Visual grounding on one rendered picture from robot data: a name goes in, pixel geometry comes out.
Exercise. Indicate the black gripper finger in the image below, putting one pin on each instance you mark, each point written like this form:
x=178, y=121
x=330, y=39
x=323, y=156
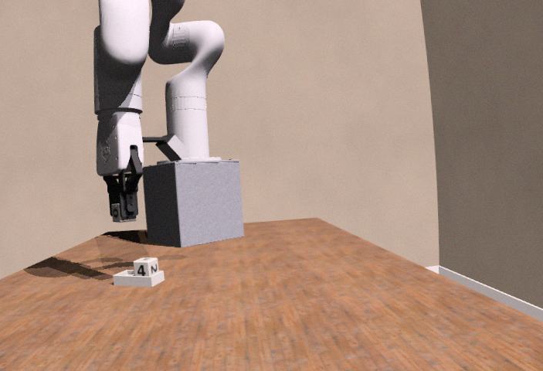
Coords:
x=129, y=187
x=113, y=188

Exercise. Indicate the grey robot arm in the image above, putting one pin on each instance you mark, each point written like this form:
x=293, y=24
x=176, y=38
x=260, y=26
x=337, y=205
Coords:
x=120, y=49

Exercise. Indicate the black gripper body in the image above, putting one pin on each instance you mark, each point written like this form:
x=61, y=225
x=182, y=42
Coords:
x=115, y=134

